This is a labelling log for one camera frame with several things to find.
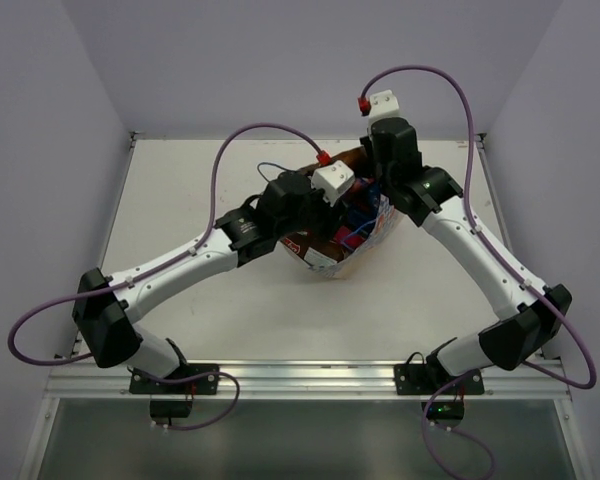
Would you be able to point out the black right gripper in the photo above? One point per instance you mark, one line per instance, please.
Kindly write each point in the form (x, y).
(368, 140)

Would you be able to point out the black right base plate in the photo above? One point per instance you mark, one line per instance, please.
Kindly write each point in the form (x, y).
(415, 376)

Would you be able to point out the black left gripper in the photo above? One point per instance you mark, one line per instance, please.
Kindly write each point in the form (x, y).
(325, 212)

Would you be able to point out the black left controller box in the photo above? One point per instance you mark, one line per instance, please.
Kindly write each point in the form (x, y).
(167, 410)

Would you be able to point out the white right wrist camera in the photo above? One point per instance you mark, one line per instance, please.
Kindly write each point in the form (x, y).
(383, 105)

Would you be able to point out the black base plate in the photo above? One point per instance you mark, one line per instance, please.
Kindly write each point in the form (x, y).
(415, 376)
(192, 379)

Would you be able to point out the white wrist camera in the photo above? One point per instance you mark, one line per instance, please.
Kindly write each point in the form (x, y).
(334, 180)
(383, 105)

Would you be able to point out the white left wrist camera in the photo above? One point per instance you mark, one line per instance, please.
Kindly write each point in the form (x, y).
(334, 180)

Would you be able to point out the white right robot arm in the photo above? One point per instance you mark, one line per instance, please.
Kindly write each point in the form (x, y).
(524, 305)

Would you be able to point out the brown snack packet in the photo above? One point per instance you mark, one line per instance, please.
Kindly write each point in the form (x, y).
(313, 251)

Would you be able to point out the dark blue snack packet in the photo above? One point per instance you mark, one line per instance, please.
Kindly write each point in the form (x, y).
(363, 202)

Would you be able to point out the orange snack packet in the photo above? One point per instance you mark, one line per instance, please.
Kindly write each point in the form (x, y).
(355, 158)

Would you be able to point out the pink snack packet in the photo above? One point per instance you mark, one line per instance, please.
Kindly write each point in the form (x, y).
(344, 236)

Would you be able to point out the blue checkered paper bag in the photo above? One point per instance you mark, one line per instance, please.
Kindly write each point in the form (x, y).
(373, 234)

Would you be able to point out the black controller box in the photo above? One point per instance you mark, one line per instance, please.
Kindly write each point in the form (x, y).
(167, 410)
(444, 410)

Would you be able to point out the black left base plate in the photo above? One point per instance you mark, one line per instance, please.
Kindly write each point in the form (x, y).
(192, 379)

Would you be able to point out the black right controller box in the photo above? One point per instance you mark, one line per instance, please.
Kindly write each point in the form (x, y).
(444, 410)

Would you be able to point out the aluminium mounting rail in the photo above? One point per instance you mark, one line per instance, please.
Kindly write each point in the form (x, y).
(305, 380)

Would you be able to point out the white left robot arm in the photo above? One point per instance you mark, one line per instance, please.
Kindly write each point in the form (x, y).
(109, 307)

